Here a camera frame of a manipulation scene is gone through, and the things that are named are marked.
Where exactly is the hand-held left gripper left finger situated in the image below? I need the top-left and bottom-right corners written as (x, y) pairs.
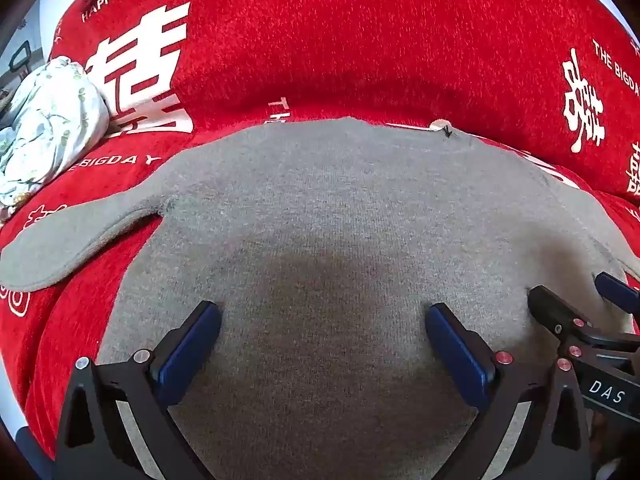
top-left (52, 301), bottom-right (223, 480)

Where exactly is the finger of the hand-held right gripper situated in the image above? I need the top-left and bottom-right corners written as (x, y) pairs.
top-left (527, 284), bottom-right (592, 357)
top-left (594, 271), bottom-right (640, 314)

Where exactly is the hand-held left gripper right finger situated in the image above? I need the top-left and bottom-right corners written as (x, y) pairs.
top-left (424, 302), bottom-right (594, 480)

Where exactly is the grey knitted sweater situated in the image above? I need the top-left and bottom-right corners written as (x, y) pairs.
top-left (0, 116), bottom-right (640, 480)

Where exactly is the floral white cloth bundle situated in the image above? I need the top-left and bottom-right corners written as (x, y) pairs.
top-left (0, 56), bottom-right (111, 222)

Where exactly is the black office chair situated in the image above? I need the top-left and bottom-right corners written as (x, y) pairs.
top-left (9, 41), bottom-right (32, 79)

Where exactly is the red printed blanket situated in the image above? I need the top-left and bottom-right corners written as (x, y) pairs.
top-left (0, 0), bottom-right (640, 466)

